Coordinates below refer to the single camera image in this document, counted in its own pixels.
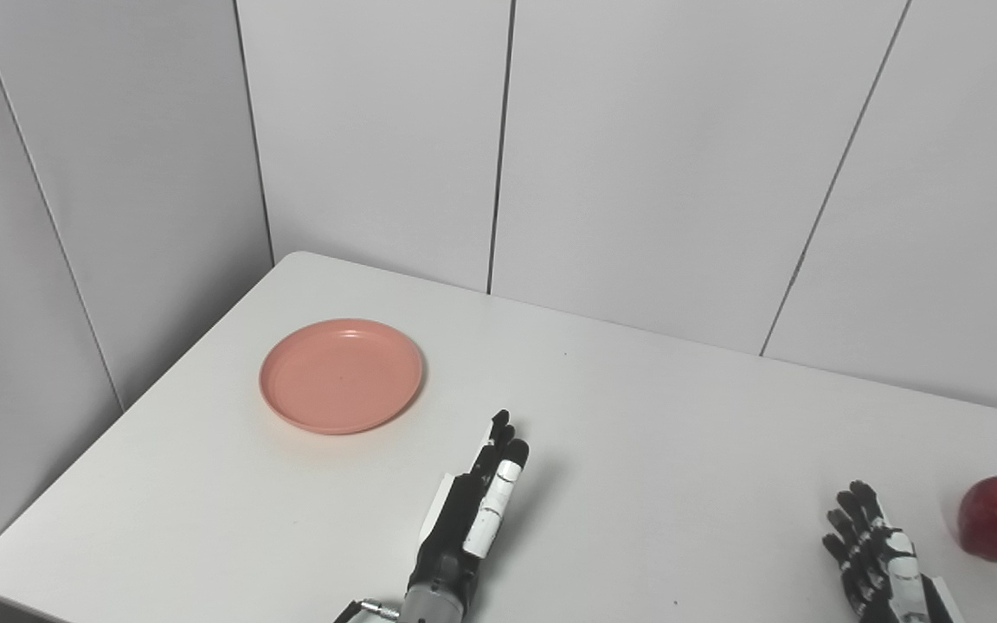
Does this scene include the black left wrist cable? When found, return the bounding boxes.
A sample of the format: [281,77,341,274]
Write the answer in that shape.
[334,599,402,623]

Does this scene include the pink round plate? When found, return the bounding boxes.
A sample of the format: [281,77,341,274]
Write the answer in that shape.
[259,318,424,435]

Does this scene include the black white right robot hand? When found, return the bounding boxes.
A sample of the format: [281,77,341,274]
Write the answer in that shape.
[821,480,967,623]

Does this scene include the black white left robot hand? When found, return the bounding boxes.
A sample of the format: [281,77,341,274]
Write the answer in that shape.
[407,409,531,603]

